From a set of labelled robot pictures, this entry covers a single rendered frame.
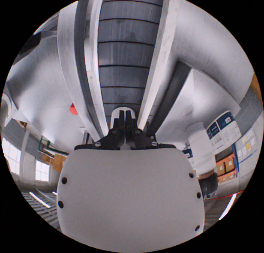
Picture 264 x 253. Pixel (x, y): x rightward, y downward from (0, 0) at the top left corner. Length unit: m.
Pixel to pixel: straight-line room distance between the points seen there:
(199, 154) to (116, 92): 0.30
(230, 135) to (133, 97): 0.41
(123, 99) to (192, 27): 0.23
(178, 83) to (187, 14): 0.19
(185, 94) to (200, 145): 0.19
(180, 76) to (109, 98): 0.15
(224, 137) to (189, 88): 0.30
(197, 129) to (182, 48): 0.26
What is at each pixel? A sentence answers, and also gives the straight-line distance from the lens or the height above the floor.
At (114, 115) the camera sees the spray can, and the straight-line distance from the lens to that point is 0.16.
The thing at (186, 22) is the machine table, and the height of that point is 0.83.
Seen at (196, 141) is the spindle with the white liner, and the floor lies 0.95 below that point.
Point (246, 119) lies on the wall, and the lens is 4.47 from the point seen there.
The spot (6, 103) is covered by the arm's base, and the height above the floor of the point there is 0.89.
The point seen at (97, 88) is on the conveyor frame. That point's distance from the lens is 0.16.
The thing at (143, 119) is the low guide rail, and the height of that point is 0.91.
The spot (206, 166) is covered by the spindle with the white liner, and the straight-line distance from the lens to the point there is 0.32.
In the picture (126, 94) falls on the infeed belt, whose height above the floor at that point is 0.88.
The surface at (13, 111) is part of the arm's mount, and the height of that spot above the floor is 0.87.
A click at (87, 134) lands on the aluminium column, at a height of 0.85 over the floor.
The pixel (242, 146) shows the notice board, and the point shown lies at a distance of 4.37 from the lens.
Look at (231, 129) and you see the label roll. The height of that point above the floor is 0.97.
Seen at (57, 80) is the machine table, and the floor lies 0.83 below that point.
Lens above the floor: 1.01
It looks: 36 degrees down
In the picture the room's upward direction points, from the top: 176 degrees clockwise
